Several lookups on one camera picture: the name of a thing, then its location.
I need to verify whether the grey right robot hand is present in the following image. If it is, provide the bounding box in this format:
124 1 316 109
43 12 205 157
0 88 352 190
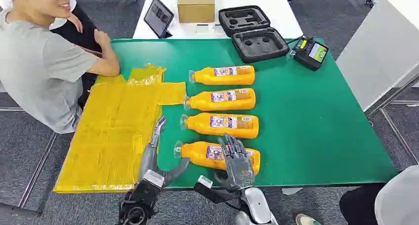
214 134 256 192

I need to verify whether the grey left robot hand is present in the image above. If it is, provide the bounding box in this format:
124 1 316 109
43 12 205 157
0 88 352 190
137 115 191 187

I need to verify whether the person's right hand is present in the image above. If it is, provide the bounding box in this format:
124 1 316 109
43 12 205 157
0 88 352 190
94 29 112 50

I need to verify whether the orange drink bottle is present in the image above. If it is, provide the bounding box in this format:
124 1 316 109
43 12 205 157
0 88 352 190
183 88 256 112
188 65 255 86
173 140 261 176
179 113 260 139

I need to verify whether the person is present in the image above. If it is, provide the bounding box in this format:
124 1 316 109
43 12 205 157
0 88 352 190
294 165 419 225
49 0 103 109
0 0 121 135

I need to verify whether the yellow plastic sheet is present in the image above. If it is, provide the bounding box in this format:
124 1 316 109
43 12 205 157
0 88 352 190
53 63 187 194

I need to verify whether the black tablet on stand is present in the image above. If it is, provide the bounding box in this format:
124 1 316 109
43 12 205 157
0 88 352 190
143 0 175 40

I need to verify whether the green table mat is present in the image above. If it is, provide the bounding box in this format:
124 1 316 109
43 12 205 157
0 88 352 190
109 38 398 189

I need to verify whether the brown cardboard box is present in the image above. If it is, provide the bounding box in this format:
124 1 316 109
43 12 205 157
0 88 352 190
177 0 216 24

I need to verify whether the clear acrylic stand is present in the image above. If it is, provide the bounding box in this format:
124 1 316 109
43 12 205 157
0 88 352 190
195 22 226 35

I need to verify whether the grey metal table leg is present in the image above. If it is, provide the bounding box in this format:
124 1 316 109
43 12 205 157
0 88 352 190
16 132 60 214

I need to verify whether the open black foam case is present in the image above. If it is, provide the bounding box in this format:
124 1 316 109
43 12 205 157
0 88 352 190
218 5 291 64

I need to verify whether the black remote controller with screen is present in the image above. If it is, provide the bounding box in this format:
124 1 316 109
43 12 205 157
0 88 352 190
293 37 330 72

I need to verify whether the grey metal floor bar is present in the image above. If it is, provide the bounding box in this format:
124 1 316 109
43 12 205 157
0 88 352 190
380 108 419 165

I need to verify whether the white side table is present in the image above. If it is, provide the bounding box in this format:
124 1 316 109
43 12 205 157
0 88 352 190
336 0 419 112

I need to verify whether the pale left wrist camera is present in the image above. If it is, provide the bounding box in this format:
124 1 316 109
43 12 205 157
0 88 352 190
143 169 166 189

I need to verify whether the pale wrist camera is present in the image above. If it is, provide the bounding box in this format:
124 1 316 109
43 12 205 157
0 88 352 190
143 169 166 189
193 175 237 205

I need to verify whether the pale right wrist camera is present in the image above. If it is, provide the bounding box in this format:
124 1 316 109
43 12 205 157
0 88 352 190
193 175 237 205

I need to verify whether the black controller cable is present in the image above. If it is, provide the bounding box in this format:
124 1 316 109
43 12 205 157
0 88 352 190
287 36 306 46

